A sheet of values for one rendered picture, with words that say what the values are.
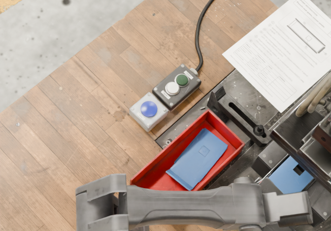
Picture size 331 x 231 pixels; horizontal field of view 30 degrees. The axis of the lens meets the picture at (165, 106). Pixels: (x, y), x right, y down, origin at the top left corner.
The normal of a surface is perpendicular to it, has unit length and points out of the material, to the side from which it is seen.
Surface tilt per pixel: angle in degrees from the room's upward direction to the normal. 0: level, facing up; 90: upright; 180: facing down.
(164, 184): 0
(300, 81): 1
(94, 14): 0
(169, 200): 14
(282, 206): 22
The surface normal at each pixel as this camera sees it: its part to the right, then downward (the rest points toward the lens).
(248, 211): 0.31, -0.38
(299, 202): -0.31, -0.34
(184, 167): 0.07, -0.38
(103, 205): 0.57, -0.35
